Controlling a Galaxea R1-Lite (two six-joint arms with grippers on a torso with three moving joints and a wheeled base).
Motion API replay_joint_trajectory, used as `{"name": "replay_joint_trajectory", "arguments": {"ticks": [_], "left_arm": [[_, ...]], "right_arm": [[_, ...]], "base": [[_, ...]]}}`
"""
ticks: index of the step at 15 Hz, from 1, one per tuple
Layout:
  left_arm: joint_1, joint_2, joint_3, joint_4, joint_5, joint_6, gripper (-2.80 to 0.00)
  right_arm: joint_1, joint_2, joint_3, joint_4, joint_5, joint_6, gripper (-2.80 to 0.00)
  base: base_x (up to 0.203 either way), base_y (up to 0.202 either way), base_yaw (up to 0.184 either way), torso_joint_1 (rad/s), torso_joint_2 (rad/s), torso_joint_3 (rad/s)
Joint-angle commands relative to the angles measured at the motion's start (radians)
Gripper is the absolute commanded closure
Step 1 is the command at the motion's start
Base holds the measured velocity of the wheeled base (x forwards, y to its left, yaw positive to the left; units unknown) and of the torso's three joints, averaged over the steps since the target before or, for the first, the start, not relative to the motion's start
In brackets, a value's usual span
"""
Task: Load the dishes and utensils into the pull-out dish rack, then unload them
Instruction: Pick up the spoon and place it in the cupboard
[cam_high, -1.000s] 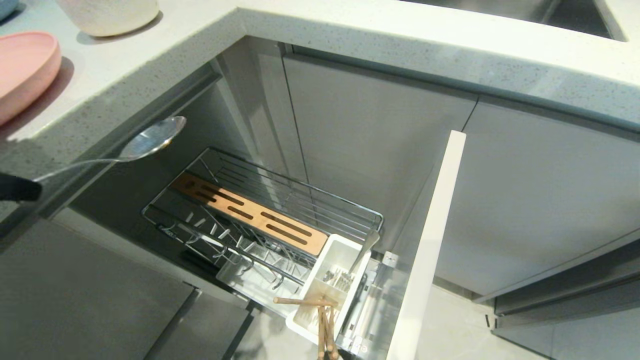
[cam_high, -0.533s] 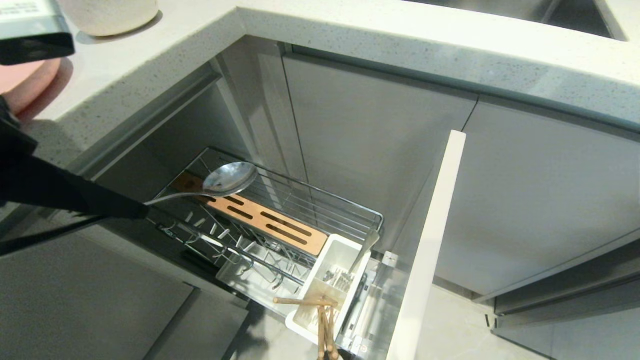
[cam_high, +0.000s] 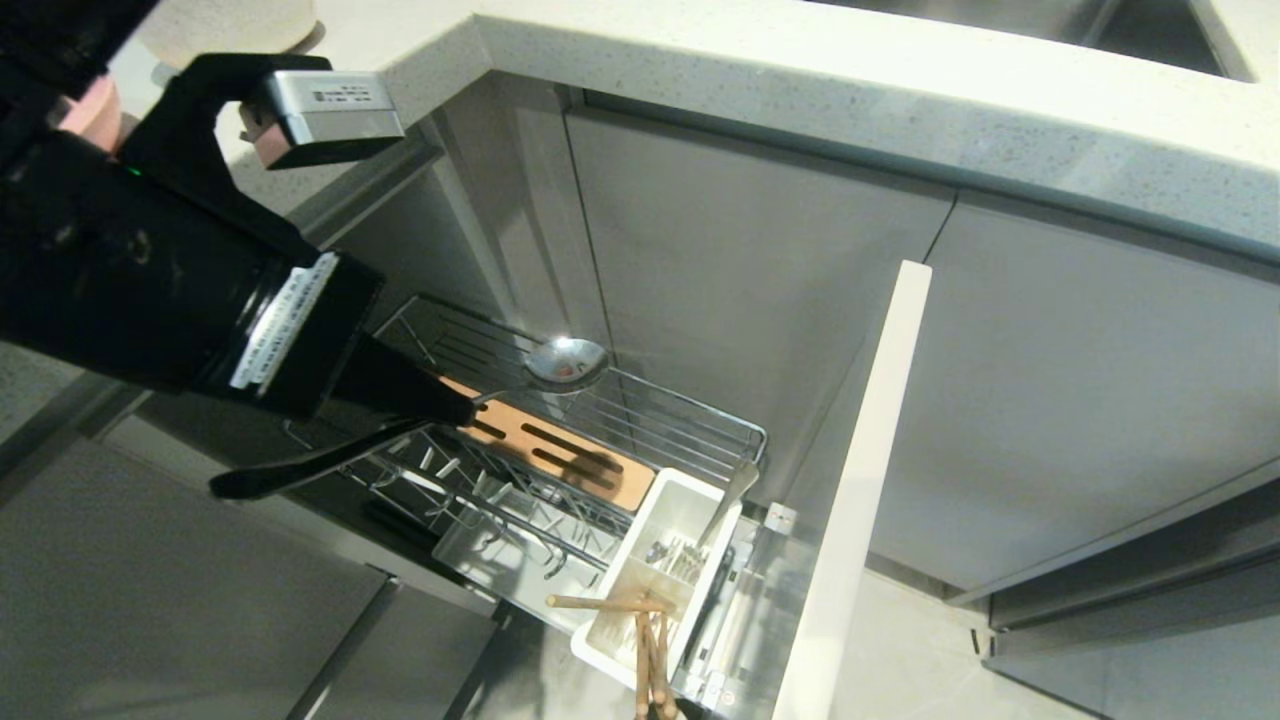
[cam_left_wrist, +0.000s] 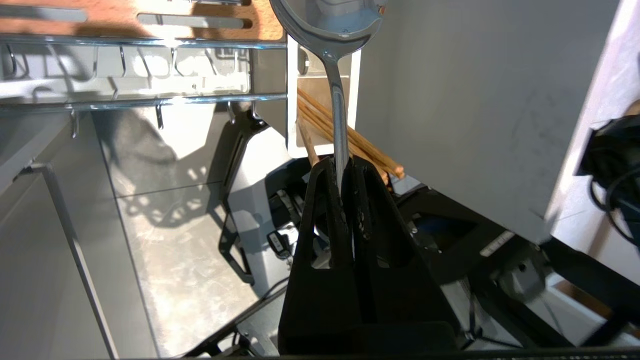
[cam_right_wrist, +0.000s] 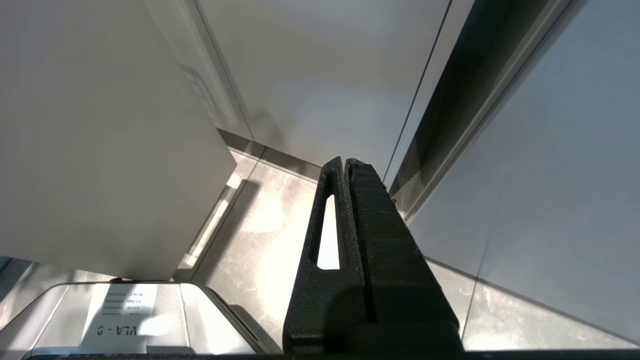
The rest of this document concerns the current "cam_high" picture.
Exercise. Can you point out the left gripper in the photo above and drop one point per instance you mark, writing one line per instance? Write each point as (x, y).
(150, 290)

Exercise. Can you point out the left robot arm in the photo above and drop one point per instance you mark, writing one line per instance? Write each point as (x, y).
(40, 45)

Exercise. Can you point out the white pull-out drawer front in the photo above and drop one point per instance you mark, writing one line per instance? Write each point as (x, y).
(860, 480)

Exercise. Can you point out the wooden slotted knife holder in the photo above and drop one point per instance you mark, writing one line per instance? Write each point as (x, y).
(560, 455)

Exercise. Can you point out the clear plastic drip tray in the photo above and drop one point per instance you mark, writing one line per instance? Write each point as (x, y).
(480, 545)

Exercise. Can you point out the wooden utensil stick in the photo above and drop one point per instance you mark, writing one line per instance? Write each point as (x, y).
(600, 602)

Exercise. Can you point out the white plastic utensil caddy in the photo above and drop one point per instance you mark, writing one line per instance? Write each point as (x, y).
(655, 540)

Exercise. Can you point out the grey cabinet drawer front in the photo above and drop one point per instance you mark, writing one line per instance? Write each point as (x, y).
(170, 600)

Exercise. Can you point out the steel fork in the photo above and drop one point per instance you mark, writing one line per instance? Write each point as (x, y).
(728, 495)

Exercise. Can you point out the wooden chopstick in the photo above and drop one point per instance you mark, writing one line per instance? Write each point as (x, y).
(660, 670)
(642, 665)

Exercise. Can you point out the white round plate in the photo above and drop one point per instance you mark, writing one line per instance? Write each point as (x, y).
(230, 25)

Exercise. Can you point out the pink bowl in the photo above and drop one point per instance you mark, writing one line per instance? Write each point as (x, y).
(95, 115)

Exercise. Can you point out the grey cabinet door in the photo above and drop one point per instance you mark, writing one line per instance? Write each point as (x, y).
(1090, 390)

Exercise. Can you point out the steel sink basin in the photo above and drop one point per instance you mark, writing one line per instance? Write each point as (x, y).
(1050, 25)

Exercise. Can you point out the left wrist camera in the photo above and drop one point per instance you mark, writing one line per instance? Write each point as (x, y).
(330, 115)

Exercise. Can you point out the white drawer bracket clip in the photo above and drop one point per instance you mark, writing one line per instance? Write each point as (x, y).
(781, 517)

